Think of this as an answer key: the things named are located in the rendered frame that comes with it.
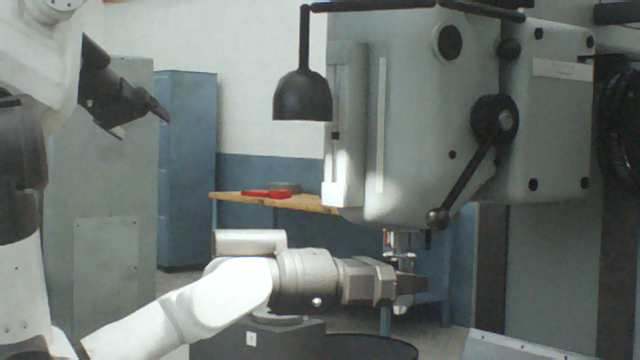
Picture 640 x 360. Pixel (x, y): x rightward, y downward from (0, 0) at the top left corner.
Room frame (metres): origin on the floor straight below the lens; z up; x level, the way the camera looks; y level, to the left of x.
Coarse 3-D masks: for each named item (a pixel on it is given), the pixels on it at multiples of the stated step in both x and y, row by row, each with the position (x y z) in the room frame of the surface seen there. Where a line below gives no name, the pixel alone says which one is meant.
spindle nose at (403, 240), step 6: (384, 234) 1.15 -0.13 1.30; (390, 234) 1.14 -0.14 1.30; (396, 234) 1.14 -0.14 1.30; (402, 234) 1.14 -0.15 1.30; (408, 234) 1.14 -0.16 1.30; (414, 234) 1.14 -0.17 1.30; (384, 240) 1.15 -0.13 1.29; (390, 240) 1.14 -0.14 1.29; (396, 240) 1.14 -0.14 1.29; (402, 240) 1.14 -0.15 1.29; (408, 240) 1.14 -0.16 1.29; (414, 240) 1.14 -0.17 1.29; (384, 246) 1.15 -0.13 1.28; (390, 246) 1.14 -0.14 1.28; (396, 246) 1.14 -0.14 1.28; (402, 246) 1.14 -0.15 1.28; (408, 246) 1.14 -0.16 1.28; (414, 246) 1.14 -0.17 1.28
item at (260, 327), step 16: (240, 320) 1.41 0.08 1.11; (256, 320) 1.39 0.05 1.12; (272, 320) 1.38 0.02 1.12; (288, 320) 1.38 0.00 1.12; (304, 320) 1.42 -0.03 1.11; (320, 320) 1.43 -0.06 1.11; (224, 336) 1.42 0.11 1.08; (240, 336) 1.39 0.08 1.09; (256, 336) 1.37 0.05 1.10; (272, 336) 1.34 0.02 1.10; (288, 336) 1.35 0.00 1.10; (304, 336) 1.38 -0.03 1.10; (320, 336) 1.41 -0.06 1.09; (192, 352) 1.48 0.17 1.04; (208, 352) 1.45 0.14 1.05; (224, 352) 1.42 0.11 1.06; (240, 352) 1.39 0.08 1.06; (256, 352) 1.37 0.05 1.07; (272, 352) 1.34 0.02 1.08; (288, 352) 1.35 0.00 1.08; (304, 352) 1.38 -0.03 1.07; (320, 352) 1.41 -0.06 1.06
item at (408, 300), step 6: (390, 264) 1.14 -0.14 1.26; (396, 264) 1.14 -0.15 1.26; (402, 264) 1.14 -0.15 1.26; (408, 264) 1.14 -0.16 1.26; (414, 264) 1.15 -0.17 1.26; (396, 270) 1.14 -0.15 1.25; (402, 270) 1.14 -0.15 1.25; (408, 270) 1.14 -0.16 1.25; (414, 270) 1.15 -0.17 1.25; (408, 294) 1.14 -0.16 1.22; (414, 294) 1.15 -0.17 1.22; (396, 300) 1.14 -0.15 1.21; (402, 300) 1.14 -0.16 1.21; (408, 300) 1.14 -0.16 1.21; (414, 300) 1.15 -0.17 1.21; (396, 306) 1.14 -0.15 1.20; (402, 306) 1.14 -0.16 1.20; (408, 306) 1.14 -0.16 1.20
